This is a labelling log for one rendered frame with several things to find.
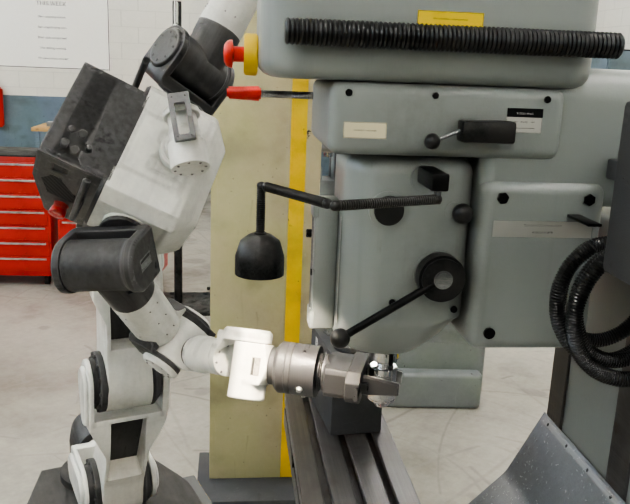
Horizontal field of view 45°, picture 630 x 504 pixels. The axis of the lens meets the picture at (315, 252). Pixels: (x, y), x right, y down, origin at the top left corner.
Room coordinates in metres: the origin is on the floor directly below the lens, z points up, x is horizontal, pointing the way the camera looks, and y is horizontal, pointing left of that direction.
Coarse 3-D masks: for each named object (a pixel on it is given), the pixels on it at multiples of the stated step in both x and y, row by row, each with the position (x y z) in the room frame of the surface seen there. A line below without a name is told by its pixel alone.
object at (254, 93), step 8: (232, 88) 1.23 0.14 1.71; (240, 88) 1.23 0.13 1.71; (248, 88) 1.23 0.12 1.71; (256, 88) 1.23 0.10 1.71; (232, 96) 1.23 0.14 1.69; (240, 96) 1.23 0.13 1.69; (248, 96) 1.23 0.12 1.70; (256, 96) 1.23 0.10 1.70; (264, 96) 1.24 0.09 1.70; (272, 96) 1.24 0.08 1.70; (280, 96) 1.24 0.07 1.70; (288, 96) 1.24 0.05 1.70; (296, 96) 1.24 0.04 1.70; (304, 96) 1.25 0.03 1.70; (312, 96) 1.25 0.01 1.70
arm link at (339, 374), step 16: (304, 352) 1.18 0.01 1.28; (320, 352) 1.20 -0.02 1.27; (336, 352) 1.22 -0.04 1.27; (304, 368) 1.16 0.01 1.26; (320, 368) 1.17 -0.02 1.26; (336, 368) 1.15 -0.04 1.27; (352, 368) 1.15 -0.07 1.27; (304, 384) 1.15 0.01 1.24; (320, 384) 1.17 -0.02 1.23; (336, 384) 1.14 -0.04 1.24; (352, 384) 1.12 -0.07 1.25; (352, 400) 1.12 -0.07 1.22
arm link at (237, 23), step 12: (216, 0) 1.52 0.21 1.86; (228, 0) 1.51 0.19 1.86; (240, 0) 1.52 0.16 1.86; (252, 0) 1.53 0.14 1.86; (204, 12) 1.52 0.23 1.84; (216, 12) 1.50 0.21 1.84; (228, 12) 1.51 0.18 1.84; (240, 12) 1.52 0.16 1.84; (252, 12) 1.54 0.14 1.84; (228, 24) 1.50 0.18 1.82; (240, 24) 1.52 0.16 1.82; (240, 36) 1.53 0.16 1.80
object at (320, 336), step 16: (320, 336) 1.67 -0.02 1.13; (352, 352) 1.56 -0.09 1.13; (368, 352) 1.58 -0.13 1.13; (320, 400) 1.63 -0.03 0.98; (336, 400) 1.54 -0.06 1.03; (368, 400) 1.56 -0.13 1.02; (336, 416) 1.54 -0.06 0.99; (352, 416) 1.55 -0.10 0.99; (368, 416) 1.56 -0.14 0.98; (336, 432) 1.54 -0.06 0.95; (352, 432) 1.55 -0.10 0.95; (368, 432) 1.56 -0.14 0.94
